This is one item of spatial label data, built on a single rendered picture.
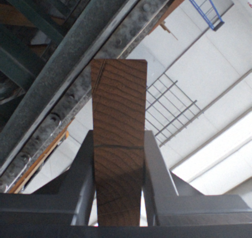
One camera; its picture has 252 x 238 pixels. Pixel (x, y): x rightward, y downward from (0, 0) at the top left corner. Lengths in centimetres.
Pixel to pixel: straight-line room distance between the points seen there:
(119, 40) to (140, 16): 5
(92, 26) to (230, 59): 684
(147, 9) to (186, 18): 627
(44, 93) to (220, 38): 664
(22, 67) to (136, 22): 29
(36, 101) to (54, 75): 6
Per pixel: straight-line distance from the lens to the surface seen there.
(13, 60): 49
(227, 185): 777
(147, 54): 580
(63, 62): 30
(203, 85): 690
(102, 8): 28
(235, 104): 755
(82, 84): 34
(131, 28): 31
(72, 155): 749
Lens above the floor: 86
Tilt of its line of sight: 11 degrees up
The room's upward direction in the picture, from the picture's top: 131 degrees clockwise
